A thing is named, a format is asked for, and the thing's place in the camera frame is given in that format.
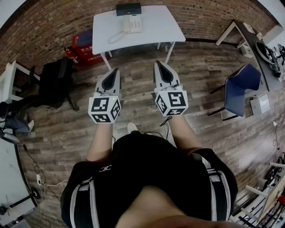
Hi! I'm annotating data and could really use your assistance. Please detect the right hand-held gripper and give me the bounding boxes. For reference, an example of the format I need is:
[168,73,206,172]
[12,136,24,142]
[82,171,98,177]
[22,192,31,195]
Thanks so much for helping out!
[154,60,189,118]

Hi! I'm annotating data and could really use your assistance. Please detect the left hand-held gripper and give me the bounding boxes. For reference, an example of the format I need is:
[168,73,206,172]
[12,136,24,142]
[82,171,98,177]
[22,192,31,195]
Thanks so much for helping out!
[88,68,122,124]

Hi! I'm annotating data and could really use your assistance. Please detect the white telephone handset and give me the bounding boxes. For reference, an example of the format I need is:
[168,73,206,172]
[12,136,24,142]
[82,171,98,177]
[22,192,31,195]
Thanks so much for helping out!
[122,16,130,34]

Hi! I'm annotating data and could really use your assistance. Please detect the white desk telephone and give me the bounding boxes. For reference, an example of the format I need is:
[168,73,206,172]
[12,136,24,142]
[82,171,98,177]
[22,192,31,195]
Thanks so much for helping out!
[122,15,143,34]

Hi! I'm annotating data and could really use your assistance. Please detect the person's right forearm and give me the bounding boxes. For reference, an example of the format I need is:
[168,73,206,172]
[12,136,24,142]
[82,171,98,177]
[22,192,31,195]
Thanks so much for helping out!
[170,115,204,157]

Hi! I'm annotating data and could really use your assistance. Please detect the person's left forearm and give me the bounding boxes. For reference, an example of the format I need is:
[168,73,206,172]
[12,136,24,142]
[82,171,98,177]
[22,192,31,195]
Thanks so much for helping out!
[85,122,113,162]

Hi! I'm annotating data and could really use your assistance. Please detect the red fire equipment box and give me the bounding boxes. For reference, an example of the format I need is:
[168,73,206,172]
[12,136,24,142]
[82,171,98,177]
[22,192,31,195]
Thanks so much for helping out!
[71,30,110,66]

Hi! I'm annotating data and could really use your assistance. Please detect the red fire extinguisher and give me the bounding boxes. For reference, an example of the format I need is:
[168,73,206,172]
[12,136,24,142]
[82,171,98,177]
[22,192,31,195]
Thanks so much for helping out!
[64,45,80,65]

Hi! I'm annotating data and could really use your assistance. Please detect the dark blue cloth bag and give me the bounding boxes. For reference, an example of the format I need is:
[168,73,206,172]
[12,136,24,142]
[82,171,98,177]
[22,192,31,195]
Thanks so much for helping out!
[81,30,94,47]

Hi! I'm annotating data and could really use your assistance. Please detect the person's white shoe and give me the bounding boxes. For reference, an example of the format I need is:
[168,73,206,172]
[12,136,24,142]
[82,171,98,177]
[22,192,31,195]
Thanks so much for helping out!
[126,122,139,134]

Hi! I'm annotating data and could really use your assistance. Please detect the white table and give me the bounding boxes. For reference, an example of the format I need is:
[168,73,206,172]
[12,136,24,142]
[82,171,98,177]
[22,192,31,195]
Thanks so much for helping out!
[92,5,187,71]

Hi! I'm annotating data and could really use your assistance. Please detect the black office chair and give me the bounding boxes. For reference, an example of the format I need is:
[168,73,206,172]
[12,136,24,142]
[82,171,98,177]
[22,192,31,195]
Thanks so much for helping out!
[28,56,80,112]

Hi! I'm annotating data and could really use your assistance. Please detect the black rectangular box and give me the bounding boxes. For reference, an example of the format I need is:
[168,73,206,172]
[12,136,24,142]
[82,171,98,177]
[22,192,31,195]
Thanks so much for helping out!
[116,2,142,17]

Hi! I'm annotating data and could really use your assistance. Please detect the blue chair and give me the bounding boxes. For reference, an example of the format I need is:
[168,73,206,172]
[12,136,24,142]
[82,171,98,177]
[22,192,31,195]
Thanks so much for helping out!
[208,63,262,122]

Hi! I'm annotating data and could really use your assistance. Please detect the small white box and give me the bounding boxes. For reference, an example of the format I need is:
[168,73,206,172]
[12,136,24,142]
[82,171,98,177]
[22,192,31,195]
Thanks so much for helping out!
[240,43,255,59]

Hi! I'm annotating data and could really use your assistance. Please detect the dark grey desk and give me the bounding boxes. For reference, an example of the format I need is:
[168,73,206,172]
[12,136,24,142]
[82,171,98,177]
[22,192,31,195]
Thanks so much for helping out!
[215,20,285,92]

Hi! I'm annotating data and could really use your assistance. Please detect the person's black shirt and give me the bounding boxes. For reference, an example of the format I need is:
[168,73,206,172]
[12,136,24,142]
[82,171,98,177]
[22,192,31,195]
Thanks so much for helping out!
[60,130,239,228]

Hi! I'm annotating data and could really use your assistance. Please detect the white carton box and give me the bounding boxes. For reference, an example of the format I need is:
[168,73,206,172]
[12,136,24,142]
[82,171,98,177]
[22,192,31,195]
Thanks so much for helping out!
[249,94,271,116]

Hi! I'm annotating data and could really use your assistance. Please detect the white desk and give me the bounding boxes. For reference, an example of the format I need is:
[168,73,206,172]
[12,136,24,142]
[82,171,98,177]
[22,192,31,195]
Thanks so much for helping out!
[0,60,41,103]

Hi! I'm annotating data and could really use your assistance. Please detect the round black white device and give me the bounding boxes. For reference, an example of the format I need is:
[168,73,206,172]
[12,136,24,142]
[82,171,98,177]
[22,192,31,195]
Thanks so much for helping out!
[255,41,277,65]

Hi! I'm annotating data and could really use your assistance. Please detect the person's chin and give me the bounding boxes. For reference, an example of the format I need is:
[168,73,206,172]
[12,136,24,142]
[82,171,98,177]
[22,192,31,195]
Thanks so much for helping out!
[115,185,250,228]

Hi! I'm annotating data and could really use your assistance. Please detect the white workbench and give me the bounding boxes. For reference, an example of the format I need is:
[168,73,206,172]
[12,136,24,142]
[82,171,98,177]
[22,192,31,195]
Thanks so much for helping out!
[0,133,38,226]

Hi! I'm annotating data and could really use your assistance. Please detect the white equipment rack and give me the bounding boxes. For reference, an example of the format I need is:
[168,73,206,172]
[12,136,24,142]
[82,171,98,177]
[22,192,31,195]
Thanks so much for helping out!
[230,151,285,228]

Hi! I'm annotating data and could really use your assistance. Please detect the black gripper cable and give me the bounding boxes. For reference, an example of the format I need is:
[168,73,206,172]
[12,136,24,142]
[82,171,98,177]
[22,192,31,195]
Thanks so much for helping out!
[142,115,173,140]

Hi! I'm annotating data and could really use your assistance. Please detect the grey black shoulder strap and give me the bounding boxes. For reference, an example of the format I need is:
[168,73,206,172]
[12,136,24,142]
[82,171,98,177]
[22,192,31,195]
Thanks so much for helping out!
[192,153,232,221]
[69,177,100,228]

